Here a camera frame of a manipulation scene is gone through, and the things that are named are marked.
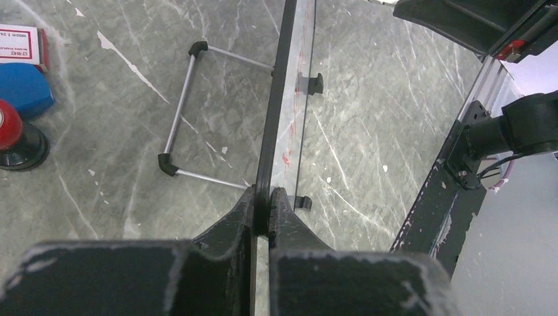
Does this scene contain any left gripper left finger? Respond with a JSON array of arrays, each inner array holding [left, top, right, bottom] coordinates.
[[1, 188, 257, 315]]

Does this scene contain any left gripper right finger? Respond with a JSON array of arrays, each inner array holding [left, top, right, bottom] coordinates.
[[268, 188, 460, 315]]

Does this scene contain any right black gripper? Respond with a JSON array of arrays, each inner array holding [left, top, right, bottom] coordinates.
[[393, 0, 557, 62]]

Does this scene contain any black framed whiteboard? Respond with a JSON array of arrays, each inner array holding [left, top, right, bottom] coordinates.
[[157, 0, 325, 316]]

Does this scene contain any blue small block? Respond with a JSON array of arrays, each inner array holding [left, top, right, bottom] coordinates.
[[1, 63, 55, 121]]

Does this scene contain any red white small box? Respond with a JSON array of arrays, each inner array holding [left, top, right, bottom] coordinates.
[[1, 24, 50, 73]]

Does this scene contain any black base frame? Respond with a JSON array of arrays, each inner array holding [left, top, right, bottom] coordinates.
[[391, 101, 489, 275]]

